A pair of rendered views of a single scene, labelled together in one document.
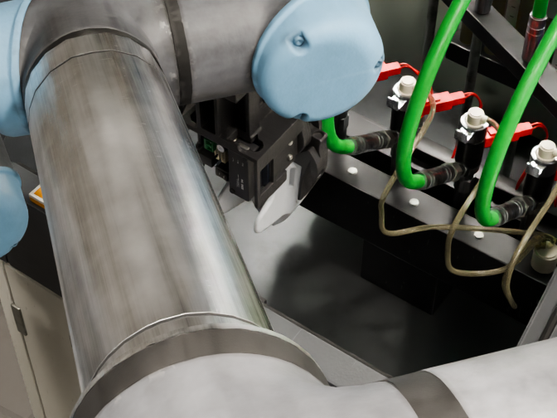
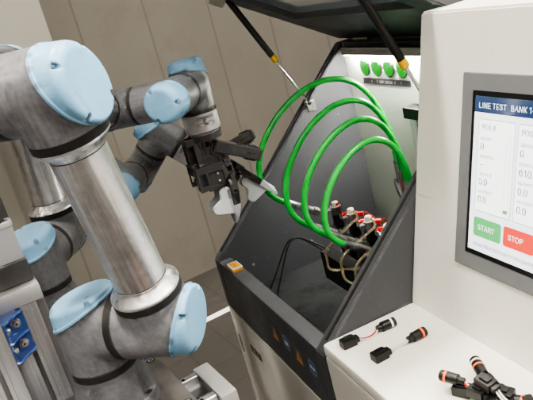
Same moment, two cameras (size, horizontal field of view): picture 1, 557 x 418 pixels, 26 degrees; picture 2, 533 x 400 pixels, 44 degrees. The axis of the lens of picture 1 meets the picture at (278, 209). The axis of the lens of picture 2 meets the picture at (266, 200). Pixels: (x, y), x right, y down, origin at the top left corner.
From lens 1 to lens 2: 99 cm
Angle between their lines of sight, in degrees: 42
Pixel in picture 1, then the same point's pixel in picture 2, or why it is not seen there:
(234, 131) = (195, 164)
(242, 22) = (143, 92)
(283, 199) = (228, 204)
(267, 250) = (323, 305)
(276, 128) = (208, 164)
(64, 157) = not seen: hidden behind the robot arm
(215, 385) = not seen: outside the picture
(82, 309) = not seen: hidden behind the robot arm
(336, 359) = (294, 316)
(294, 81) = (151, 105)
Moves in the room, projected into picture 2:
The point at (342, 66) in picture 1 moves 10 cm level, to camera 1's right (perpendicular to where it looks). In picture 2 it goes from (163, 101) to (206, 94)
